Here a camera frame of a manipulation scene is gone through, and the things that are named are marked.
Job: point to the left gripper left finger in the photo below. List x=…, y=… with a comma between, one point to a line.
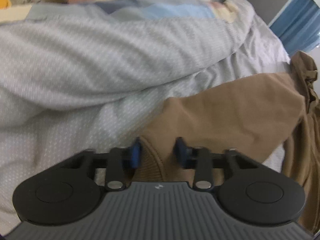
x=121, y=165

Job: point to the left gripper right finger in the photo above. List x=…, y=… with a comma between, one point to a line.
x=197, y=159

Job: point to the brown hooded sweatshirt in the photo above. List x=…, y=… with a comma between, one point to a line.
x=254, y=115

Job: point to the white textured bed sheet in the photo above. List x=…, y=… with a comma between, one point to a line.
x=91, y=75

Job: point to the blue curtain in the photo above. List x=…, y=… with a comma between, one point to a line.
x=298, y=26

